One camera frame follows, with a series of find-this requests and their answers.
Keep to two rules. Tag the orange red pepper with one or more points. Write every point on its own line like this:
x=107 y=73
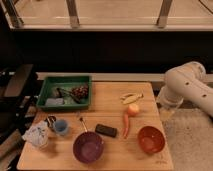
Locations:
x=126 y=125

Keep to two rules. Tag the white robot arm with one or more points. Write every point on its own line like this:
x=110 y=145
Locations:
x=186 y=82

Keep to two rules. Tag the dark red grape bunch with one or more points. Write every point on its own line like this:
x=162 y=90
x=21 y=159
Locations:
x=81 y=91

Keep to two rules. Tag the peach apple fruit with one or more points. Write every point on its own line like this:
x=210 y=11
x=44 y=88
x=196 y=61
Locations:
x=133 y=110

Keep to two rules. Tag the black rectangular block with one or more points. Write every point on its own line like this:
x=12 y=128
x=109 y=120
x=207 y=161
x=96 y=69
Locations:
x=106 y=130

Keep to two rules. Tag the green plastic tray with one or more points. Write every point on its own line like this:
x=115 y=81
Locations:
x=60 y=87

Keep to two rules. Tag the grey sponge in tray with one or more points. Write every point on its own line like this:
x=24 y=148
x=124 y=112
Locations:
x=54 y=102

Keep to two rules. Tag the blue cup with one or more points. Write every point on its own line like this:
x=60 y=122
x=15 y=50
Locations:
x=61 y=127

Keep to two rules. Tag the purple bowl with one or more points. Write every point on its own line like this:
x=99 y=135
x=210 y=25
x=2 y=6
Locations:
x=88 y=147

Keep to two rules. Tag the small dark metal cup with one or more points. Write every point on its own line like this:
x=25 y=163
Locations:
x=50 y=120

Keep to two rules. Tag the orange bowl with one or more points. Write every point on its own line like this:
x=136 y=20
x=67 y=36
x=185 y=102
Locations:
x=150 y=140

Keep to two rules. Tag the white crumpled cloth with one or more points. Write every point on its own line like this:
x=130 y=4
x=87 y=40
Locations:
x=37 y=135

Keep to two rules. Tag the black chair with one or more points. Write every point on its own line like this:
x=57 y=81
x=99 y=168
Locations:
x=16 y=95

